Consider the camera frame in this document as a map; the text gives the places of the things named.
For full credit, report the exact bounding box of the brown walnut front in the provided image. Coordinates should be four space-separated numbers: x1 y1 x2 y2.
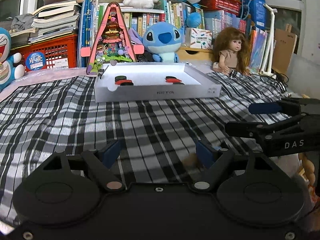
182 153 200 167

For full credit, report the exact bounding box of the red plastic piece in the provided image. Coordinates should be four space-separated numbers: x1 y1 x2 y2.
165 79 182 83
115 80 133 86

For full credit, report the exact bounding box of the black white plaid cloth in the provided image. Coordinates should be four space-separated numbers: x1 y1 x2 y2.
1 72 287 224

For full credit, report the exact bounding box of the white cardboard box tray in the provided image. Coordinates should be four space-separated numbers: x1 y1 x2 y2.
94 62 222 103

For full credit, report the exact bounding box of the brown haired baby doll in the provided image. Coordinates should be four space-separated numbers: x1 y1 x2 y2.
212 27 249 75

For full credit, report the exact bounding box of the black round lid left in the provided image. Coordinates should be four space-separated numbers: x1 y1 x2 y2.
114 75 127 82

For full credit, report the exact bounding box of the black binder clip on box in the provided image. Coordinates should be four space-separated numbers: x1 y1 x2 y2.
98 64 109 79

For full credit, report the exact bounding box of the blue paper bag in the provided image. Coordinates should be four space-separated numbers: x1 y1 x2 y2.
238 0 266 30

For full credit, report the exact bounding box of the wooden drawer box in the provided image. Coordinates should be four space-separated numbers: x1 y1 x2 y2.
176 47 214 62

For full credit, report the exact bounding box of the white label printer box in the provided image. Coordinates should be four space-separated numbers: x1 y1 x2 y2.
185 28 212 50

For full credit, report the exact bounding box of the red plastic basket left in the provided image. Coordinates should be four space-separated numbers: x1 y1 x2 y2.
10 34 78 72

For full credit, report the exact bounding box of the red plastic basket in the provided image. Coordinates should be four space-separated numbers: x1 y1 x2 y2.
10 34 78 72
200 0 241 15

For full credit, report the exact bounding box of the pink triangular miniature house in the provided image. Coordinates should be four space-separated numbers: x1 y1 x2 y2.
80 2 144 75

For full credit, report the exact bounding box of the Doraemon plush toy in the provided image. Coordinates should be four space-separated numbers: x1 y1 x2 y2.
0 28 25 91

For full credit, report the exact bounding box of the blue Stitch plush toy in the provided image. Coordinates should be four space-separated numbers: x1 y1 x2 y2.
129 22 184 63

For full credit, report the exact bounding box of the red plastic basket right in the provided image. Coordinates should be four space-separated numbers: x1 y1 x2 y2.
200 0 241 15

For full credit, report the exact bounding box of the stack of books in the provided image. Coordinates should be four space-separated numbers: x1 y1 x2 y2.
29 0 84 43

